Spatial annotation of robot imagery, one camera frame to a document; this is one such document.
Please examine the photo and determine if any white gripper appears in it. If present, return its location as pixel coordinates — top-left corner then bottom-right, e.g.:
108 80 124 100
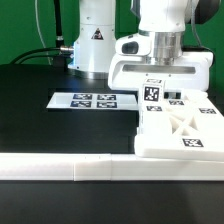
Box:
108 52 213 91

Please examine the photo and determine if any white tagged cube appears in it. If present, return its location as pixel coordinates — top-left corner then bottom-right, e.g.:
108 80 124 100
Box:
138 78 164 105

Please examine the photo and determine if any white chair back frame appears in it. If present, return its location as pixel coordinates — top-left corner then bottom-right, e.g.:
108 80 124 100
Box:
134 90 224 162

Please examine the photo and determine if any white marker base sheet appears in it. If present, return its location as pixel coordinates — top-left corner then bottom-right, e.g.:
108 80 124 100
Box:
47 92 138 111

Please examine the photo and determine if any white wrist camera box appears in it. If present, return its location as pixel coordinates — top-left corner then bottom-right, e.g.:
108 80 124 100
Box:
115 33 152 56

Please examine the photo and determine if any grey braided camera cable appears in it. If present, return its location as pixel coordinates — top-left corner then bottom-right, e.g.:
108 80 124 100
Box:
189 0 204 48

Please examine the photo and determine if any black cable upper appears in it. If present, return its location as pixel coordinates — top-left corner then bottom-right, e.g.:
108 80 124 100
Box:
9 48 75 66

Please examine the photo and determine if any black cable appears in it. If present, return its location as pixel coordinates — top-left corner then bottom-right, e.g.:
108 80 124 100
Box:
9 48 75 66
19 54 75 66

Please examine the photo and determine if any white U-shaped fence frame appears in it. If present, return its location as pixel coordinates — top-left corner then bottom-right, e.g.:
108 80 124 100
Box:
0 153 224 181

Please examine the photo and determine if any black cable lower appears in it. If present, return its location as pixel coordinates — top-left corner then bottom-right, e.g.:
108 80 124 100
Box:
19 54 75 66

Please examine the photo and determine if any thin white cable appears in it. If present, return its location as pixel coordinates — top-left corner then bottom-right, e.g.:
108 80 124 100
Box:
34 0 54 67

